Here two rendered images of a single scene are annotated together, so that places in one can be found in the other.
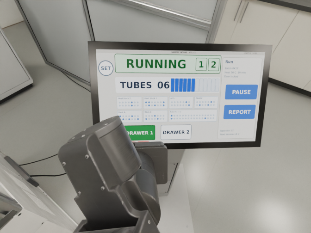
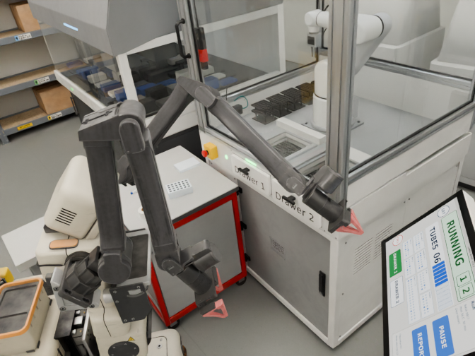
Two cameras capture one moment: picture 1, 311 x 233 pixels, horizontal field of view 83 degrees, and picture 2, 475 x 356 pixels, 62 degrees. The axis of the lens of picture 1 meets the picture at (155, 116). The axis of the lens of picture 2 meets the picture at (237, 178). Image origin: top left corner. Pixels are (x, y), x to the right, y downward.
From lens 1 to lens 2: 105 cm
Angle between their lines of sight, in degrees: 79
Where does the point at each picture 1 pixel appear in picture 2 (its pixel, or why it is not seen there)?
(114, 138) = (328, 174)
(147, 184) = (317, 196)
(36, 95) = not seen: outside the picture
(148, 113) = (411, 260)
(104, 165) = (319, 173)
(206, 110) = (418, 308)
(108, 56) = (453, 207)
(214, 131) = (399, 328)
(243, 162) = not seen: outside the picture
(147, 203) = (310, 194)
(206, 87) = (441, 296)
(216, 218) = not seen: outside the picture
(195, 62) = (464, 272)
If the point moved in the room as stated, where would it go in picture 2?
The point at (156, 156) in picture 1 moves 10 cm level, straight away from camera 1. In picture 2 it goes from (339, 218) to (377, 225)
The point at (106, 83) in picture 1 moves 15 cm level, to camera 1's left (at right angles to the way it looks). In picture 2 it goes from (431, 218) to (432, 190)
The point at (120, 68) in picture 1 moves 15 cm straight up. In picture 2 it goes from (445, 220) to (456, 176)
